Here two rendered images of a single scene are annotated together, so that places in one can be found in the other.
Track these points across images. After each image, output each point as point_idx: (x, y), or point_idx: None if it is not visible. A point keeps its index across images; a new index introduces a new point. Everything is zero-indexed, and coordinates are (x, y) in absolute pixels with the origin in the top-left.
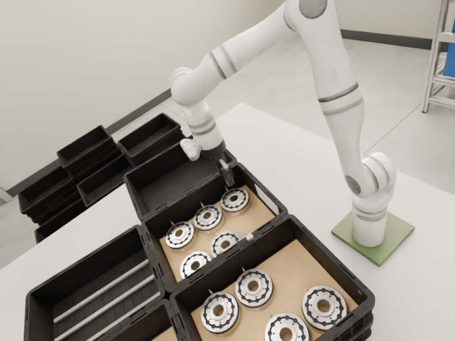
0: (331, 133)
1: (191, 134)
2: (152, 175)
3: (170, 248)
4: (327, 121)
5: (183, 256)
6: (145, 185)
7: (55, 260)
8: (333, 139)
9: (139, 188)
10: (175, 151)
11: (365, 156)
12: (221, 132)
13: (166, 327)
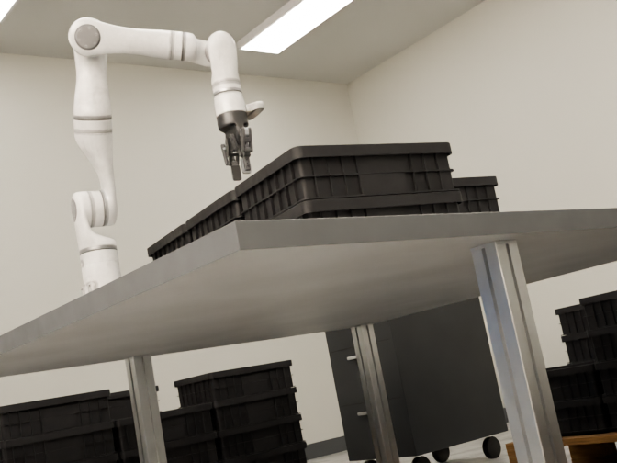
0: (112, 152)
1: (323, 145)
2: (419, 175)
3: None
4: (112, 138)
5: None
6: (439, 186)
7: None
8: (112, 160)
9: (448, 185)
10: (362, 157)
11: (89, 191)
12: (215, 111)
13: None
